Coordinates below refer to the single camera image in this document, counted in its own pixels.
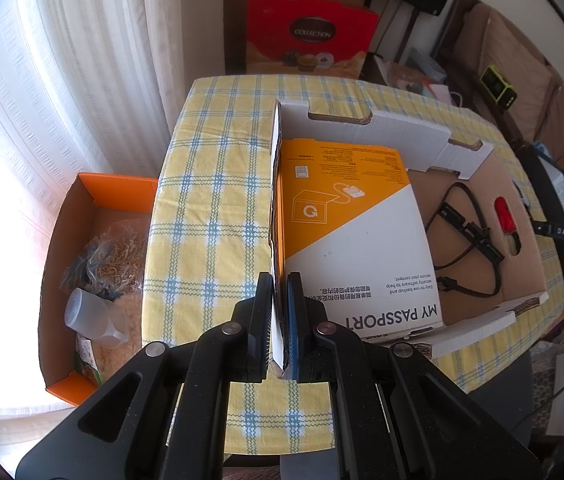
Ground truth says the white cardboard tray box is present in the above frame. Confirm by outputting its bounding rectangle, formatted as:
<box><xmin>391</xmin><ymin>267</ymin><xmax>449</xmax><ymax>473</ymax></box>
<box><xmin>269</xmin><ymin>101</ymin><xmax>548</xmax><ymax>379</ymax></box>

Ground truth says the black cable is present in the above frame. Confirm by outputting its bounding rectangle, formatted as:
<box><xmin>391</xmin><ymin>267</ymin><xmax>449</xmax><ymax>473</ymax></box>
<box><xmin>424</xmin><ymin>181</ymin><xmax>508</xmax><ymax>298</ymax></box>

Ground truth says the orange white My Passport box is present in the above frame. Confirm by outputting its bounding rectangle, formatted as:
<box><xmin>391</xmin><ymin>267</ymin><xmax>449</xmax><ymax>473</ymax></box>
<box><xmin>276</xmin><ymin>139</ymin><xmax>444</xmax><ymax>342</ymax></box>

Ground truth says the white storage box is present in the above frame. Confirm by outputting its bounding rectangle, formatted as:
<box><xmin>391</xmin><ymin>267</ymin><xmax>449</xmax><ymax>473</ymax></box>
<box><xmin>534</xmin><ymin>146</ymin><xmax>564</xmax><ymax>214</ymax></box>

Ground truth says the yellow blue plaid tablecloth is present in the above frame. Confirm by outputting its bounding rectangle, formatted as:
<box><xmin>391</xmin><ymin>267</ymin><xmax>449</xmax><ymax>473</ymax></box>
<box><xmin>142</xmin><ymin>75</ymin><xmax>564</xmax><ymax>455</ymax></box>

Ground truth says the clear plastic bottle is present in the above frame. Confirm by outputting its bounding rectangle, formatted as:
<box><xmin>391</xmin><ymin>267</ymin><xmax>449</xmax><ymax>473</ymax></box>
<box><xmin>64</xmin><ymin>288</ymin><xmax>129</xmax><ymax>349</ymax></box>

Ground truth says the bag of dried food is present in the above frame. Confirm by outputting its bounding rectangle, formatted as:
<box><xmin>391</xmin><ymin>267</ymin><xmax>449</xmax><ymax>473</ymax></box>
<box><xmin>60</xmin><ymin>219</ymin><xmax>148</xmax><ymax>301</ymax></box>

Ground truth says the green black alarm clock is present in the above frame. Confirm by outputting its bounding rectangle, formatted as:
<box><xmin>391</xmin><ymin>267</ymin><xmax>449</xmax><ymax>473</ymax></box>
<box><xmin>480</xmin><ymin>65</ymin><xmax>517</xmax><ymax>110</ymax></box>

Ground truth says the orange cardboard floor box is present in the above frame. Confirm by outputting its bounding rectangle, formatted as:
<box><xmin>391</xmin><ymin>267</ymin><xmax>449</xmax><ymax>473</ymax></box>
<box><xmin>38</xmin><ymin>172</ymin><xmax>157</xmax><ymax>405</ymax></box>

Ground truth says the brown pillow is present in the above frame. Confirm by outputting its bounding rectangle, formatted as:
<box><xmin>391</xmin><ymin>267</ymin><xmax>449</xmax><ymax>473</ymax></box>
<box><xmin>454</xmin><ymin>3</ymin><xmax>554</xmax><ymax>142</ymax></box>

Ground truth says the box of assorted clutter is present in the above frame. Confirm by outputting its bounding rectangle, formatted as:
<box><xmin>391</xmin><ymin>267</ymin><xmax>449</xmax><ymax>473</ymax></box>
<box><xmin>363</xmin><ymin>48</ymin><xmax>453</xmax><ymax>105</ymax></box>

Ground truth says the red Collection gift box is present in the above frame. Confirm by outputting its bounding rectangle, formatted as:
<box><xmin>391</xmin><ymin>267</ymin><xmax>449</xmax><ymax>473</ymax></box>
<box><xmin>245</xmin><ymin>0</ymin><xmax>378</xmax><ymax>79</ymax></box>

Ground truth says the white sheer curtain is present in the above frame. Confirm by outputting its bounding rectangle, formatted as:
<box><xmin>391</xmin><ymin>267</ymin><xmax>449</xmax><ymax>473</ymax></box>
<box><xmin>0</xmin><ymin>0</ymin><xmax>228</xmax><ymax>416</ymax></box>

